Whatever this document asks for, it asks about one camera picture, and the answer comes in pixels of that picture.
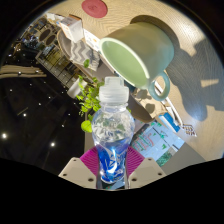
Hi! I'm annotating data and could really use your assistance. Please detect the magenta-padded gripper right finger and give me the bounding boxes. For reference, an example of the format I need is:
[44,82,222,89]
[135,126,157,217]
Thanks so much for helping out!
[125,146,167,190]

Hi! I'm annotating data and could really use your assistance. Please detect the group of ceiling spotlights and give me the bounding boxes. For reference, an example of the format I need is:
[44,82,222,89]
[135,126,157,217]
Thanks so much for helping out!
[0,78,68,149]

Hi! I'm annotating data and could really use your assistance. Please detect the blue and white small box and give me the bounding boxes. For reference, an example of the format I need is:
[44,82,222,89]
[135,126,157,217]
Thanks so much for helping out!
[159,113,181,134]

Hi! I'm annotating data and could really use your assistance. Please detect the pill blister pack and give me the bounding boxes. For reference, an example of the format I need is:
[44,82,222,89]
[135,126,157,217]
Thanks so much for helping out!
[181,123,198,138]

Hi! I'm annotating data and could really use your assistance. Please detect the grey curved sofa bench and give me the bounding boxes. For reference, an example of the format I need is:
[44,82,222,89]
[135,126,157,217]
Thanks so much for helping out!
[56,29,116,91]

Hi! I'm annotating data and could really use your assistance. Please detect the group of round-backed chairs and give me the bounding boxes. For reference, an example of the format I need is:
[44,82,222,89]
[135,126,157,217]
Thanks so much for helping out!
[19,16,59,51]

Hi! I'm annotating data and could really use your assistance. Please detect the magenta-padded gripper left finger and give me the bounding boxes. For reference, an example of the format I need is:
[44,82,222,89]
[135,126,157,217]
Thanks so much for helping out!
[58,146,101,190]

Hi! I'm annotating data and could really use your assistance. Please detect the pale green mug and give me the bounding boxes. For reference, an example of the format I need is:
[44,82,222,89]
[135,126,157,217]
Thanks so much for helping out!
[99,21,175,102]

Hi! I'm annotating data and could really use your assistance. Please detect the flat round red coaster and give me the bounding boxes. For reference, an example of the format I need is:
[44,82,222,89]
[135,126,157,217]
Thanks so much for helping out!
[81,0,109,19]

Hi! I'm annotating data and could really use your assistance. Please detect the green potted plant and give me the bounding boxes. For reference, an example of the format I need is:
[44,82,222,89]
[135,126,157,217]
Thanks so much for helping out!
[75,59,105,134]

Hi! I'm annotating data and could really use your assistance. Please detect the grey chevron cushion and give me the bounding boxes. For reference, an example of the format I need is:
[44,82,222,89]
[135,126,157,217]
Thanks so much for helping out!
[69,39,101,72]

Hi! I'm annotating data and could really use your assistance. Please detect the clear blue-labelled drink bottle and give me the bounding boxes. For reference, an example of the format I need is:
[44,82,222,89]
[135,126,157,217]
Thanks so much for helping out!
[91,75,136,185]

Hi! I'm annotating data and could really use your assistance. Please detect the dark-framed decorated window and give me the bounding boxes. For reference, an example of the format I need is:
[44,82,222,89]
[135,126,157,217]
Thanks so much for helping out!
[129,120,185,168]

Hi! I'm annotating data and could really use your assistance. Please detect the white printed leaflet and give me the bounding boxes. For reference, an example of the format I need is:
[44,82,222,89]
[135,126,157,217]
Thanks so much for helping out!
[83,29,101,53]

